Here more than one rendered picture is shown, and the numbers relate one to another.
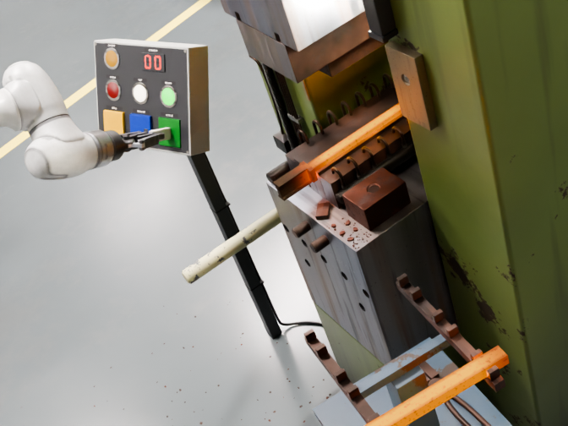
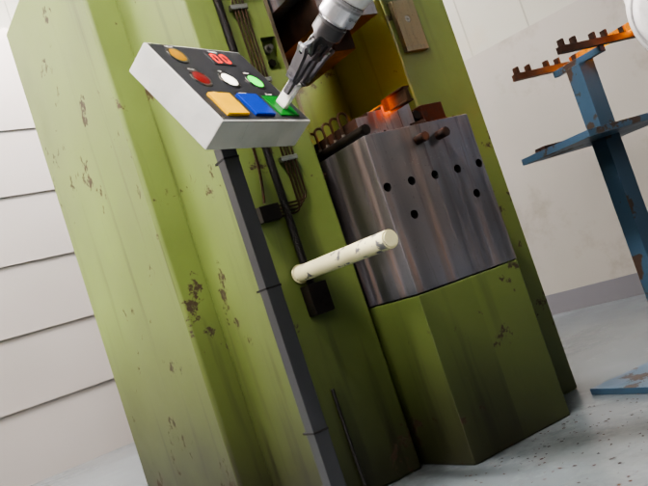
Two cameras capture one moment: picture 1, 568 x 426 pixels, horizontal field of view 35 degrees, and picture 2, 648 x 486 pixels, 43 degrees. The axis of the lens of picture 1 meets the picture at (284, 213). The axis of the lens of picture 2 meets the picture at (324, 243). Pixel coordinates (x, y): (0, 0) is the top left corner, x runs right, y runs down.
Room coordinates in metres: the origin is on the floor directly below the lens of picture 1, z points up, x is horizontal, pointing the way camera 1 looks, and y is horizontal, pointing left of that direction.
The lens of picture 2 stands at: (2.42, 2.10, 0.55)
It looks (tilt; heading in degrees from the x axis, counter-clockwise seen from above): 3 degrees up; 258
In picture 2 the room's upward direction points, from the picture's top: 18 degrees counter-clockwise
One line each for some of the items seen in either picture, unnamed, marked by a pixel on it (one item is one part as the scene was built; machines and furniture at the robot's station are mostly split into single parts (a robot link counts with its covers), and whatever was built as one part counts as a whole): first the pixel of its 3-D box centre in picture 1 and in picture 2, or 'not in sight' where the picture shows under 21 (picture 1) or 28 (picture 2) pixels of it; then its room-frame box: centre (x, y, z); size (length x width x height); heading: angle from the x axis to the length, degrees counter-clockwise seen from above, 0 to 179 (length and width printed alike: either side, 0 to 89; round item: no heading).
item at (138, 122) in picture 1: (142, 128); (255, 106); (2.09, 0.27, 1.01); 0.07 x 0.05 x 0.07; 45
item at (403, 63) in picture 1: (411, 85); (408, 25); (1.44, -0.32, 1.27); 0.09 x 0.02 x 0.17; 20
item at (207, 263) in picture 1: (248, 235); (341, 257); (1.98, 0.12, 0.62); 0.44 x 0.05 x 0.05; 110
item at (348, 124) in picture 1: (378, 132); (347, 143); (1.76, -0.28, 0.96); 0.42 x 0.20 x 0.09; 110
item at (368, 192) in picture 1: (376, 199); (421, 120); (1.54, -0.21, 0.95); 0.12 x 0.09 x 0.07; 110
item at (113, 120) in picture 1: (115, 124); (227, 105); (2.16, 0.34, 1.01); 0.07 x 0.05 x 0.07; 45
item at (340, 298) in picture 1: (416, 218); (387, 223); (1.71, -0.31, 0.69); 0.56 x 0.38 x 0.45; 110
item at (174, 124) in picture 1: (171, 132); (279, 108); (2.03, 0.20, 1.00); 0.07 x 0.05 x 0.07; 45
